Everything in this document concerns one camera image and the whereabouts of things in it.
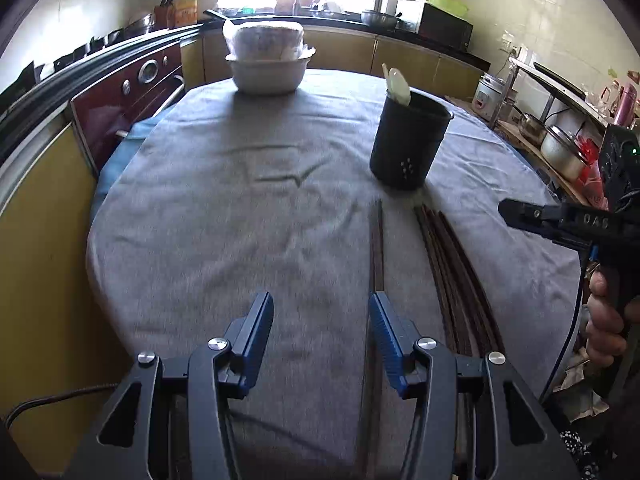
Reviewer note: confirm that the small steel pot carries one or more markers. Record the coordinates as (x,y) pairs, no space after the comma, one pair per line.
(532,130)

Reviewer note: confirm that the yellow base cabinets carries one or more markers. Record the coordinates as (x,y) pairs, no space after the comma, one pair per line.
(340,50)

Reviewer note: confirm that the red plastic bag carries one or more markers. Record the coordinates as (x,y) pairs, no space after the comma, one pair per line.
(592,170)

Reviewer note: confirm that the black utensil holder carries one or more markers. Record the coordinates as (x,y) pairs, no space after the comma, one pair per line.
(405,145)

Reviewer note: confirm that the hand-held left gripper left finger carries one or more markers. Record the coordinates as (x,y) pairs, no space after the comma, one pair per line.
(260,330)

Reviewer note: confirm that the white bowl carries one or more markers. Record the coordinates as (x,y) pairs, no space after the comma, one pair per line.
(267,77)

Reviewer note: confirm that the steel bowl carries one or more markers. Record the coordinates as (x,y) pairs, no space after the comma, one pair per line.
(380,17)

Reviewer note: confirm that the plastic-wrapped stack of bowls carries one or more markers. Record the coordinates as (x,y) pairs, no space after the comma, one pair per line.
(270,40)

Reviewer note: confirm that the white rice cooker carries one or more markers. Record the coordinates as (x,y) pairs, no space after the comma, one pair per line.
(490,95)

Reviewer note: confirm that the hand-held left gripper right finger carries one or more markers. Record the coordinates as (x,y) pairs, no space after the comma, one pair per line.
(385,332)

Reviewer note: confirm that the black gas stove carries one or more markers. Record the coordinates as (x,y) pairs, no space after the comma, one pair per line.
(75,55)

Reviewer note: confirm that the knife block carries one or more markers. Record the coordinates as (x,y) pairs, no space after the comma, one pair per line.
(162,15)

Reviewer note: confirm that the grey tablecloth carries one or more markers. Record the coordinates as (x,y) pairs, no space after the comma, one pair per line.
(225,185)

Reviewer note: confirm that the wooden shelf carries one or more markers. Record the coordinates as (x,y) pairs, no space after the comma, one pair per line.
(512,135)

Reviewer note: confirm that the steel wok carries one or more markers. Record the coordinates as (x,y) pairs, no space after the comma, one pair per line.
(140,24)

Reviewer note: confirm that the white pot with lid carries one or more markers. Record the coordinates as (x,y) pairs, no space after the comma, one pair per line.
(557,152)

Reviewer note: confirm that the yellow side cabinet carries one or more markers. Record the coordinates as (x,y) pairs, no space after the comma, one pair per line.
(40,260)

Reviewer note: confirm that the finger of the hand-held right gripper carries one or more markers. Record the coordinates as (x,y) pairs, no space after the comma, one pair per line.
(525,214)

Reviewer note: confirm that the bunch of dark chopsticks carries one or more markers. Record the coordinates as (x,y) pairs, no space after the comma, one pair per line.
(450,280)

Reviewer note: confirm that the orange packet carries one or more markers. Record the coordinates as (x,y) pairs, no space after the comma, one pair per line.
(186,10)

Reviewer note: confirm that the black microwave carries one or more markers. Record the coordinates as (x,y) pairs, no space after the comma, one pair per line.
(445,27)

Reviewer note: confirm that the person's right hand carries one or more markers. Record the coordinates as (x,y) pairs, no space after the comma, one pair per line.
(602,320)

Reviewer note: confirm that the person's floral clothing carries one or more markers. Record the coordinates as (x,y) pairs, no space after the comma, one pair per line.
(575,452)

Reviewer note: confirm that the white metal rack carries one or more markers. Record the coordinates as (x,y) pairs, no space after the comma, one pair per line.
(560,91)

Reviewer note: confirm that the green plastic basin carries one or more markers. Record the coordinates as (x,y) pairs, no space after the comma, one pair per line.
(447,5)

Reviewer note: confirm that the brown box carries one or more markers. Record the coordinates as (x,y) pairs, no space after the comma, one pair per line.
(300,2)

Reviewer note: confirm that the wall socket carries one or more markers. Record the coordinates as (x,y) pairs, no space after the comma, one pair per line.
(507,42)

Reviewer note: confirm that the dark red built-in oven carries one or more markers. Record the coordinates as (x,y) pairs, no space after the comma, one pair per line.
(125,95)

